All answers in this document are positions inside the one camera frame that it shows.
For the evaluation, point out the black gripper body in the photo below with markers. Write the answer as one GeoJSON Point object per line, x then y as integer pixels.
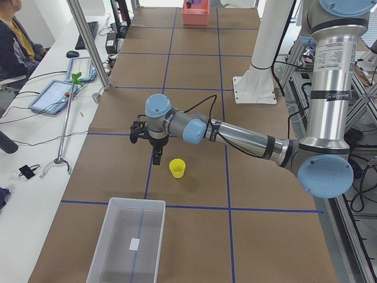
{"type": "Point", "coordinates": [158, 142]}

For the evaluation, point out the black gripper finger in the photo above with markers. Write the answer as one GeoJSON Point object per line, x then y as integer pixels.
{"type": "Point", "coordinates": [156, 159]}

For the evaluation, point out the yellow plastic cup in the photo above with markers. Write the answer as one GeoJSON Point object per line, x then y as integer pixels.
{"type": "Point", "coordinates": [177, 168]}

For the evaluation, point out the purple cloth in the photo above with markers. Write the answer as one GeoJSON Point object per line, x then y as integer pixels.
{"type": "Point", "coordinates": [190, 3]}

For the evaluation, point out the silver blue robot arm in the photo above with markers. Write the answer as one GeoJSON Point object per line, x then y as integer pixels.
{"type": "Point", "coordinates": [320, 159]}

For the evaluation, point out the clear plastic bin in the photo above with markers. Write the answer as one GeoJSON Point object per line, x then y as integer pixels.
{"type": "Point", "coordinates": [124, 219]}

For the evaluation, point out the white label sticker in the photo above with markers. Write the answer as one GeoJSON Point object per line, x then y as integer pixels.
{"type": "Point", "coordinates": [134, 244]}

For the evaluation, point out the blue teach pendant far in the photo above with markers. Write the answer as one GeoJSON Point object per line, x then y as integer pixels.
{"type": "Point", "coordinates": [81, 65]}

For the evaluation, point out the blue teach pendant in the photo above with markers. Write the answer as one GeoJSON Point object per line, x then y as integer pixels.
{"type": "Point", "coordinates": [81, 65]}
{"type": "Point", "coordinates": [53, 98]}

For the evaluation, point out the blue teach pendant near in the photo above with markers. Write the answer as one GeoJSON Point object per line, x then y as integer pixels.
{"type": "Point", "coordinates": [53, 98]}

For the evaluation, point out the black computer mouse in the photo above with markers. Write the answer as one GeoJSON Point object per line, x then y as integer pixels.
{"type": "Point", "coordinates": [72, 54]}

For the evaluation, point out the small black device on table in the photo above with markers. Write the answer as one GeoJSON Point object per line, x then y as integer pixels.
{"type": "Point", "coordinates": [26, 172]}

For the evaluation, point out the pink plastic bin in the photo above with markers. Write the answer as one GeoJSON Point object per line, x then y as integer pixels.
{"type": "Point", "coordinates": [196, 15]}

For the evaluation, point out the seated person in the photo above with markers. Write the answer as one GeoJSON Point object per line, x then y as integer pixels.
{"type": "Point", "coordinates": [20, 56]}

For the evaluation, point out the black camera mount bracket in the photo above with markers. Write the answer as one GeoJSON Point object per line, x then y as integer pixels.
{"type": "Point", "coordinates": [138, 130]}

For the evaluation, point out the reacher grabber tool green handle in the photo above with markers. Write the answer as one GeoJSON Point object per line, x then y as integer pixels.
{"type": "Point", "coordinates": [60, 161]}

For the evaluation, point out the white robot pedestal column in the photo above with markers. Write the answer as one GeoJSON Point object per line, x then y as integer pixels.
{"type": "Point", "coordinates": [256, 86]}

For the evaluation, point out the silver aluminium frame post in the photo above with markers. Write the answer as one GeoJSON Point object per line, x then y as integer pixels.
{"type": "Point", "coordinates": [86, 34]}

